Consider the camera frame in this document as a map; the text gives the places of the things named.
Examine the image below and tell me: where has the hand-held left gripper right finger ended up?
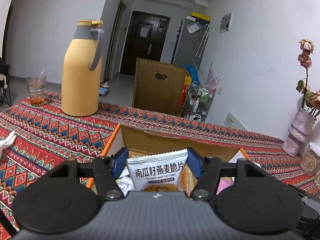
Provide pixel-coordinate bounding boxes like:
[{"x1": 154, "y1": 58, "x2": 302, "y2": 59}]
[{"x1": 187, "y1": 147, "x2": 273, "y2": 202}]

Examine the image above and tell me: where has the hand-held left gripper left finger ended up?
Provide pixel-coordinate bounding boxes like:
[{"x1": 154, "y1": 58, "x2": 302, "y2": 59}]
[{"x1": 44, "y1": 147, "x2": 129, "y2": 201}]

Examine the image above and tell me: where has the red pumpkin-print cardboard box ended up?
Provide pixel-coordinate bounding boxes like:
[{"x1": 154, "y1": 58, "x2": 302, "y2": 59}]
[{"x1": 85, "y1": 124, "x2": 253, "y2": 197}]

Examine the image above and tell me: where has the white oat crisp packet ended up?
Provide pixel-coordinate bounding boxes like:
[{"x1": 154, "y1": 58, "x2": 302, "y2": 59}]
[{"x1": 125, "y1": 149, "x2": 188, "y2": 192}]

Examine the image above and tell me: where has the pink snack packet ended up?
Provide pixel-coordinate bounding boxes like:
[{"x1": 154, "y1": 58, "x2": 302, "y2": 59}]
[{"x1": 216, "y1": 177, "x2": 235, "y2": 195}]

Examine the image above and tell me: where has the orange snack packet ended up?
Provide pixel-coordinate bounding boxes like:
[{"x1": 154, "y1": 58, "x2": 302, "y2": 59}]
[{"x1": 180, "y1": 167, "x2": 198, "y2": 197}]

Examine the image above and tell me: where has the large white grey-print packet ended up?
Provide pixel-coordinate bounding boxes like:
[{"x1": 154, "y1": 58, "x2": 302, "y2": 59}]
[{"x1": 117, "y1": 167, "x2": 134, "y2": 197}]

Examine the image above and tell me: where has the brown cardboard box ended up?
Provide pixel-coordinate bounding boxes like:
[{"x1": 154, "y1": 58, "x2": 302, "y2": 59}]
[{"x1": 132, "y1": 57, "x2": 192, "y2": 117}]

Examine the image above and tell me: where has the pink ceramic vase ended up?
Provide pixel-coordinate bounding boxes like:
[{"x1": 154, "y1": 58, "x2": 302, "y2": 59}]
[{"x1": 281, "y1": 107, "x2": 317, "y2": 157}]

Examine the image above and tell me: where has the purple decorative grass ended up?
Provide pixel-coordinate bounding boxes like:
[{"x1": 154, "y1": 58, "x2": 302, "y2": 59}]
[{"x1": 200, "y1": 62, "x2": 220, "y2": 89}]

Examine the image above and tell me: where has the yellow thermos jug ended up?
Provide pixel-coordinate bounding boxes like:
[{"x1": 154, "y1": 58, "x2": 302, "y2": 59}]
[{"x1": 61, "y1": 19, "x2": 104, "y2": 117}]

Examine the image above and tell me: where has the blue plastic item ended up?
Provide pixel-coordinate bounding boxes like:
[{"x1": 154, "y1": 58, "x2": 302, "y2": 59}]
[{"x1": 184, "y1": 64, "x2": 200, "y2": 83}]

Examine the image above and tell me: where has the dark wooden door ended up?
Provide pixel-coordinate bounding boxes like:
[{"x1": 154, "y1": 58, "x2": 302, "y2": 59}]
[{"x1": 119, "y1": 10, "x2": 171, "y2": 77}]

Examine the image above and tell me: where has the clear drinking glass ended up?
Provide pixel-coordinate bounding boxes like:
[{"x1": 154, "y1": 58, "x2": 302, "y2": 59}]
[{"x1": 26, "y1": 69, "x2": 47, "y2": 106}]

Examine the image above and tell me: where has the white cloth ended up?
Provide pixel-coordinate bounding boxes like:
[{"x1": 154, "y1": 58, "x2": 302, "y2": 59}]
[{"x1": 0, "y1": 131, "x2": 17, "y2": 155}]

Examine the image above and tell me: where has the grey refrigerator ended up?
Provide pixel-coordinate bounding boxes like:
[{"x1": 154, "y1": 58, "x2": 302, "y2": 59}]
[{"x1": 171, "y1": 17, "x2": 210, "y2": 68}]

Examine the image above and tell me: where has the white umbrella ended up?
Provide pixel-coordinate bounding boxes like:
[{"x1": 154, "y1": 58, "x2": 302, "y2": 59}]
[{"x1": 195, "y1": 24, "x2": 211, "y2": 58}]

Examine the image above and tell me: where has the yellow box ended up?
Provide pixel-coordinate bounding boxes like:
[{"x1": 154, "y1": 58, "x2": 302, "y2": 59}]
[{"x1": 191, "y1": 12, "x2": 210, "y2": 21}]

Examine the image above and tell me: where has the black folding chair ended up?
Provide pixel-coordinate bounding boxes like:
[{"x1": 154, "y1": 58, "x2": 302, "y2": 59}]
[{"x1": 0, "y1": 57, "x2": 12, "y2": 107}]

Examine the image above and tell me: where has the dried rose bouquet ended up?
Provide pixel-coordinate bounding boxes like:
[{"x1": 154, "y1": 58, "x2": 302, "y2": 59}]
[{"x1": 296, "y1": 39, "x2": 320, "y2": 117}]

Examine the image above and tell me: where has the wire rack with bottles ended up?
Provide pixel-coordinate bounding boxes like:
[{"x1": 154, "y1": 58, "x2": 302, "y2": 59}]
[{"x1": 184, "y1": 81, "x2": 217, "y2": 122}]

